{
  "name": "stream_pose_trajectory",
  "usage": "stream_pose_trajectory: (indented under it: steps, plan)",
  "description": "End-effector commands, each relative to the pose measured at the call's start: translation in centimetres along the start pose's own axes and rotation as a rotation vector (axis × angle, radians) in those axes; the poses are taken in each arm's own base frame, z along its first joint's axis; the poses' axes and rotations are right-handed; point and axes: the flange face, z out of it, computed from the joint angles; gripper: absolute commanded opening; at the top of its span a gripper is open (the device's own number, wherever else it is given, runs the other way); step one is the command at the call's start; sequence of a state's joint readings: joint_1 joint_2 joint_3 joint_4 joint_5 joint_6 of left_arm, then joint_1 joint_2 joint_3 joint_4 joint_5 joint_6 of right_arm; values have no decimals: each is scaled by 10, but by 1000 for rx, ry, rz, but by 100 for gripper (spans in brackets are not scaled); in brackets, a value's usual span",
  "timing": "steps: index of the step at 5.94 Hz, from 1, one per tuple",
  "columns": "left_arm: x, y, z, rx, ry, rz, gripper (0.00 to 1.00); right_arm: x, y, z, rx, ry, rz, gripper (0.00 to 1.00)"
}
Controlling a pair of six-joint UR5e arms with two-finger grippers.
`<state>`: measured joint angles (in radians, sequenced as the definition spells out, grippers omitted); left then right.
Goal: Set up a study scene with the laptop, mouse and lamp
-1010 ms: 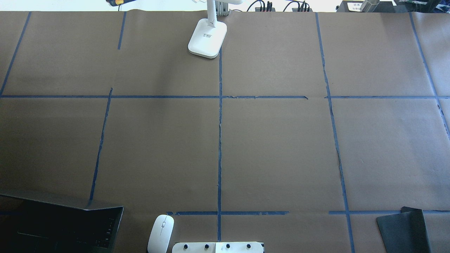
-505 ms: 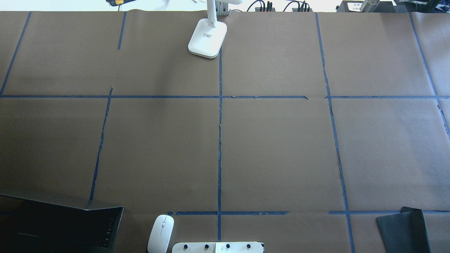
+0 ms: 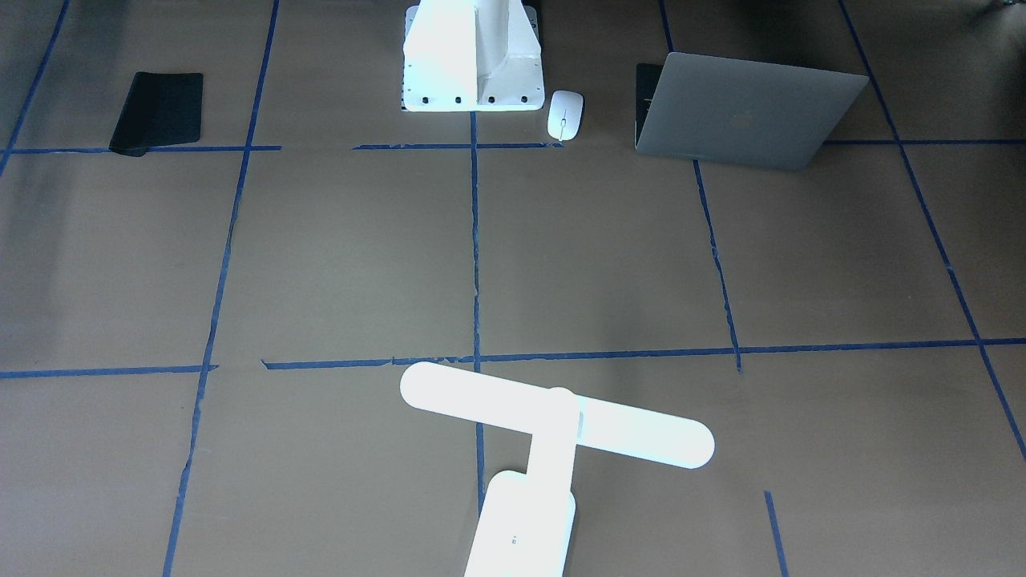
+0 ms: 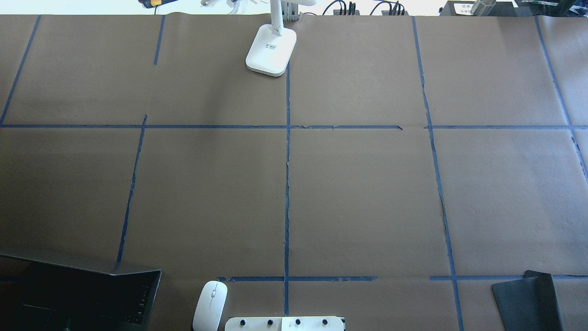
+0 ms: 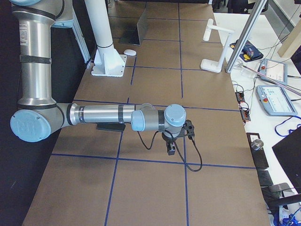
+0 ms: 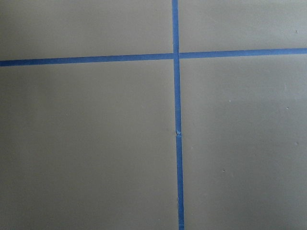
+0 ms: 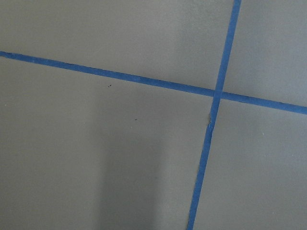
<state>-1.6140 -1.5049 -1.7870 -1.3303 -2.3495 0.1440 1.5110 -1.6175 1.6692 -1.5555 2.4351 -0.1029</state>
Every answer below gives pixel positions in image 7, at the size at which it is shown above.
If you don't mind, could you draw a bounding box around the long blue tape strip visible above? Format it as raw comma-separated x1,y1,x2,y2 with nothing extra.
0,51,307,115

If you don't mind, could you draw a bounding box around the crossing blue tape strip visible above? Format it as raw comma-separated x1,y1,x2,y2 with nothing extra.
186,0,241,230

